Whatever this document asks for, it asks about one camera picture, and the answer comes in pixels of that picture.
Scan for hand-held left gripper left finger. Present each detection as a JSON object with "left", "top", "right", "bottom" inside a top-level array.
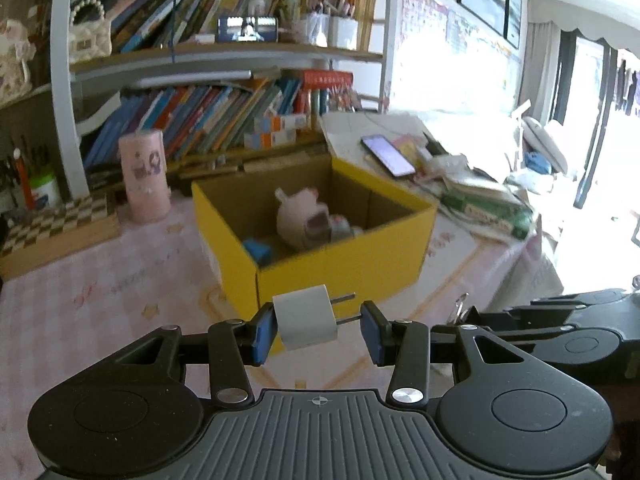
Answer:
[{"left": 112, "top": 304, "right": 278, "bottom": 408}]

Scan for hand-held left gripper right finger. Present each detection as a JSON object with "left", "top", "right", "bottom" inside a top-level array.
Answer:
[{"left": 360, "top": 301, "right": 538, "bottom": 408}]

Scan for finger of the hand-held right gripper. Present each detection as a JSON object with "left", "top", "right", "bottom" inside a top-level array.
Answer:
[
  {"left": 506, "top": 287, "right": 628, "bottom": 324},
  {"left": 431, "top": 309, "right": 568, "bottom": 348}
]

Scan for white charger plug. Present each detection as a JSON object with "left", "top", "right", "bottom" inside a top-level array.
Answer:
[{"left": 272, "top": 284, "right": 357, "bottom": 352}]

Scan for metal keys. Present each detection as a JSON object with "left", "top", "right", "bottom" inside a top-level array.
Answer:
[{"left": 451, "top": 292, "right": 472, "bottom": 324}]

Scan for yellow cardboard box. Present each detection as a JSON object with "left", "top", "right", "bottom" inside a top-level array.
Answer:
[{"left": 191, "top": 154, "right": 438, "bottom": 323}]

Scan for blue wrapper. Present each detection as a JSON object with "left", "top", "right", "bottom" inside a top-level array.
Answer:
[{"left": 243, "top": 239, "right": 273, "bottom": 265}]

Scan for small grey pink object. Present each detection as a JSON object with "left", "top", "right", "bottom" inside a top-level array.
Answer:
[{"left": 331, "top": 215, "right": 364, "bottom": 241}]

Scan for pink plush pig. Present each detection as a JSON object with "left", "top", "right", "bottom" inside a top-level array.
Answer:
[{"left": 275, "top": 186, "right": 333, "bottom": 251}]

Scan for thick green book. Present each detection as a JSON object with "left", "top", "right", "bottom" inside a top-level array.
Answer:
[{"left": 440, "top": 187, "right": 536, "bottom": 238}]

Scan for white chair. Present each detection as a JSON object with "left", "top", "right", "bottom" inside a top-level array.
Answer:
[{"left": 520, "top": 115, "right": 571, "bottom": 176}]

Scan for black smartphone with lit screen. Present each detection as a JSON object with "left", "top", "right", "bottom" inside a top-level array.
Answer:
[{"left": 361, "top": 135, "right": 417, "bottom": 178}]

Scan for orange and white carton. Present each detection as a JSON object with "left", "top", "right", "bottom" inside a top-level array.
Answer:
[
  {"left": 254, "top": 114, "right": 307, "bottom": 133},
  {"left": 244, "top": 129, "right": 297, "bottom": 150}
]

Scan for pink cylindrical cup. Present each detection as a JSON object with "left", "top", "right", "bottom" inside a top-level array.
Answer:
[{"left": 118, "top": 129, "right": 171, "bottom": 223}]

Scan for stack of white papers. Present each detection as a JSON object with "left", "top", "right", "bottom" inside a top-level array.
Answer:
[{"left": 320, "top": 112, "right": 451, "bottom": 181}]

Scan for row of leaning books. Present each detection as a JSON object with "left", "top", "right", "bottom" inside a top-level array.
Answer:
[{"left": 82, "top": 77, "right": 308, "bottom": 168}]

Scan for checkered wooden box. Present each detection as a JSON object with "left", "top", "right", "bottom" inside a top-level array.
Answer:
[{"left": 0, "top": 192, "right": 121, "bottom": 281}]

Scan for thick red book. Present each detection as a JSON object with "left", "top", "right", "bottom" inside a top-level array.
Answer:
[{"left": 300, "top": 71, "right": 354, "bottom": 92}]

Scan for white tube lamp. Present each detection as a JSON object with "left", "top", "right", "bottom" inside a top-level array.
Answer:
[{"left": 120, "top": 67, "right": 253, "bottom": 91}]

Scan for scalloped window valance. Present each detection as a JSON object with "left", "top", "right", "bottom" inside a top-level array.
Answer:
[{"left": 530, "top": 0, "right": 640, "bottom": 56}]

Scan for pen holder with pens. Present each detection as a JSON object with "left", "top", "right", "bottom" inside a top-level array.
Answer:
[{"left": 0, "top": 135, "right": 31, "bottom": 211}]

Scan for white bookshelf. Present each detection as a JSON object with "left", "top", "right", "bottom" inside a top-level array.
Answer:
[{"left": 0, "top": 0, "right": 396, "bottom": 201}]

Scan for white pen container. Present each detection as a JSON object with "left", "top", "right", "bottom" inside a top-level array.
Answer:
[
  {"left": 300, "top": 12, "right": 331, "bottom": 46},
  {"left": 327, "top": 16, "right": 360, "bottom": 51}
]

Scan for smartphone showing video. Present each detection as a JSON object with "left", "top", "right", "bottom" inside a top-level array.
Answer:
[{"left": 217, "top": 15, "right": 280, "bottom": 43}]

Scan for row of upright books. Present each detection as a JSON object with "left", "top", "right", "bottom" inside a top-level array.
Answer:
[{"left": 107, "top": 0, "right": 296, "bottom": 53}]

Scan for white quilted handbag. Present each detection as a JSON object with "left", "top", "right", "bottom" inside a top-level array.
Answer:
[{"left": 69, "top": 0, "right": 113, "bottom": 58}]

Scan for pink ceramic figure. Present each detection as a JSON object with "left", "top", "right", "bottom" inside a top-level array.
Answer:
[{"left": 0, "top": 20, "right": 36, "bottom": 106}]

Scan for wall poster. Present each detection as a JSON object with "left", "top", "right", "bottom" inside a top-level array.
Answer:
[{"left": 395, "top": 0, "right": 518, "bottom": 106}]

